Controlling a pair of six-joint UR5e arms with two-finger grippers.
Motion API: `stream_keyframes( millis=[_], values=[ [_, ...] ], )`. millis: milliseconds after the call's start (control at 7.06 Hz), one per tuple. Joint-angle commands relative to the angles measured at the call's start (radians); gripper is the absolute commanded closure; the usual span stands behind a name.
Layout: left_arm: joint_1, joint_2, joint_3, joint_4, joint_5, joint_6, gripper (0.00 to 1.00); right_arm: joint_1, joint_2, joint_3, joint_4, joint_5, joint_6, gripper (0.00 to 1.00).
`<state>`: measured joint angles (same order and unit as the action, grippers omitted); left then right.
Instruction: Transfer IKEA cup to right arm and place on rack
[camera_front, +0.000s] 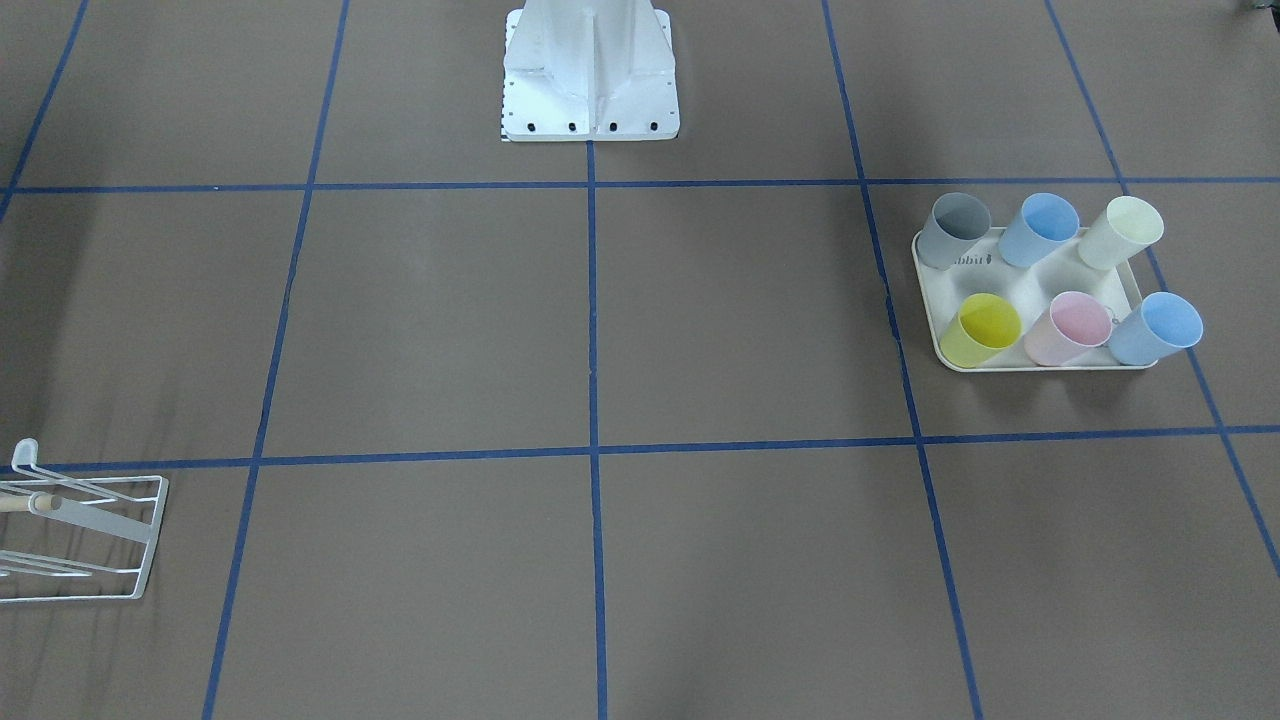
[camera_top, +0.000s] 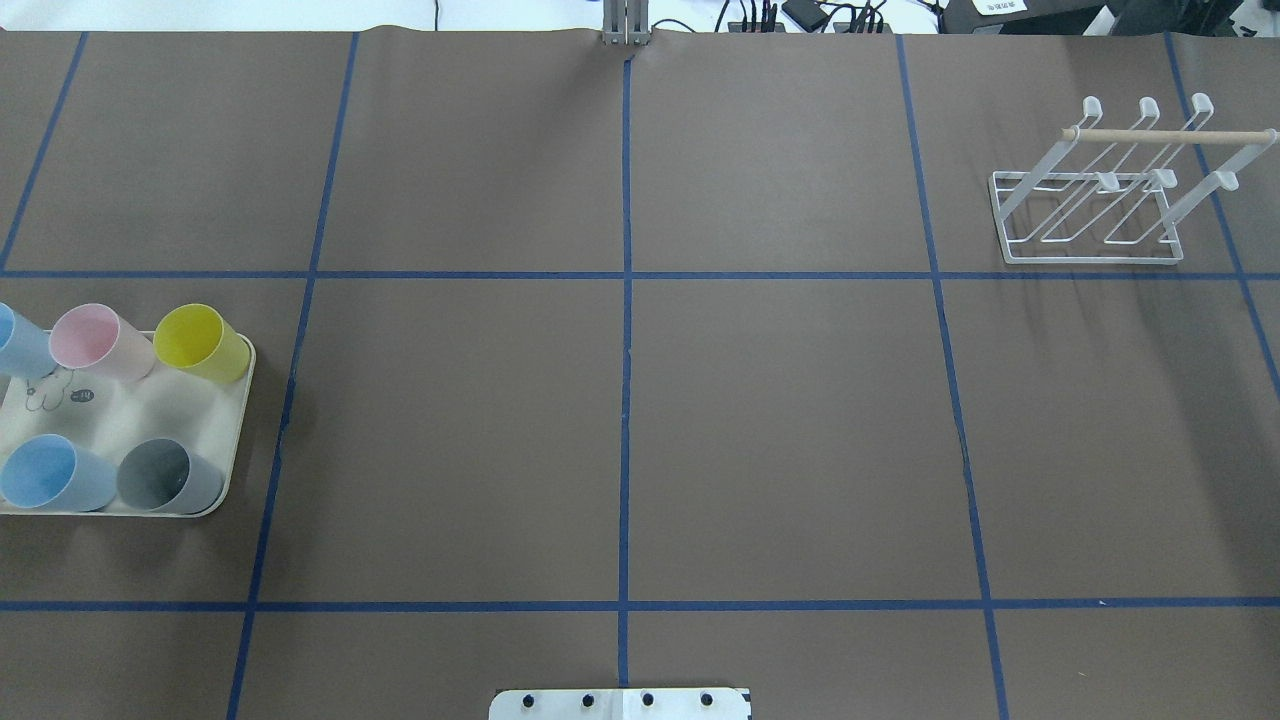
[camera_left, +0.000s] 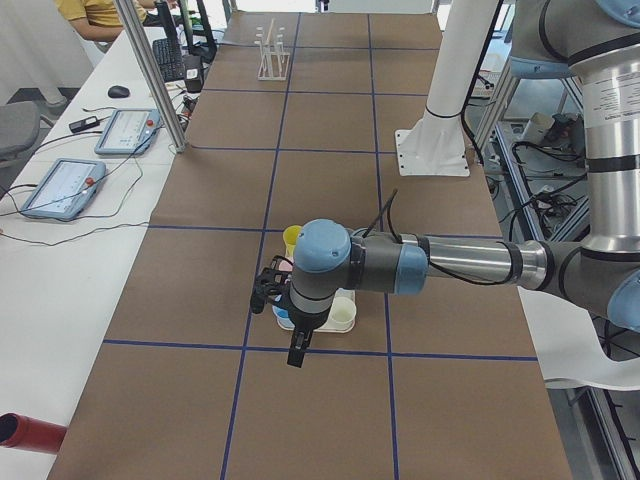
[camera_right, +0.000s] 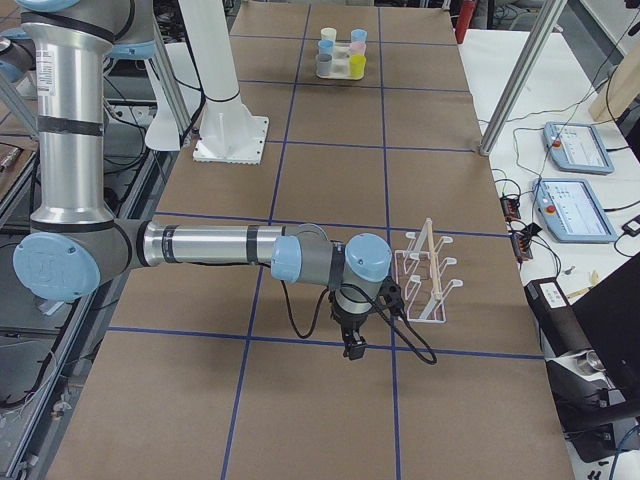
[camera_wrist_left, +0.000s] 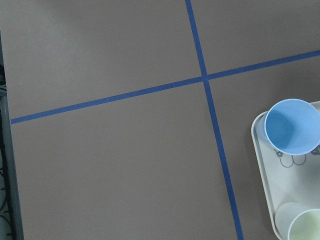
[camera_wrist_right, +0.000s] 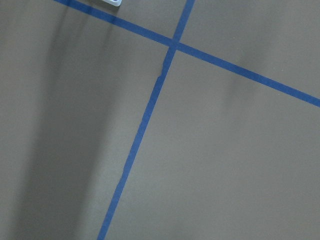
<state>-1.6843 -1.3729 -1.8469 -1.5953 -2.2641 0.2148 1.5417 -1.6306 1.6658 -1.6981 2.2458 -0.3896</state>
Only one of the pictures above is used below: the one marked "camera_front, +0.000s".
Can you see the cream white plastic cup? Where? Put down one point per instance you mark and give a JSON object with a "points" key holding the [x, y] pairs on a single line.
{"points": [[1127, 226]]}

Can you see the light blue cup front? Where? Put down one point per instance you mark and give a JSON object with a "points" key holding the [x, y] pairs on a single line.
{"points": [[1162, 324]]}

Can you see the light blue cup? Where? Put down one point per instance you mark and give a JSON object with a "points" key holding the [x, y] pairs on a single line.
{"points": [[1162, 324], [1044, 223]]}

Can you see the grey plastic cup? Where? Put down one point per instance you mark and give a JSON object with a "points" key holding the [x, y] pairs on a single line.
{"points": [[957, 221]]}

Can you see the yellow plastic cup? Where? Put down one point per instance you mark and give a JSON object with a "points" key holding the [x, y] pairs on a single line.
{"points": [[984, 326]]}

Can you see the light blue cup rear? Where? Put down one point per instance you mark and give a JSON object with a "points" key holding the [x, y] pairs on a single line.
{"points": [[1044, 223]]}

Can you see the pink plastic cup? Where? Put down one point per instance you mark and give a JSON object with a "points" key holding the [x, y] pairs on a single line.
{"points": [[1073, 324]]}

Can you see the cream plastic tray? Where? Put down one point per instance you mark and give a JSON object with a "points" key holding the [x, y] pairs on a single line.
{"points": [[1029, 290]]}

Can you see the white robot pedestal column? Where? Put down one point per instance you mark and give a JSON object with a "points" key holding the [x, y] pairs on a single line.
{"points": [[579, 71]]}

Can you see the white wire cup rack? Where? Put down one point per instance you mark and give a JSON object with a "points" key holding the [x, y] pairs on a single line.
{"points": [[76, 539]]}

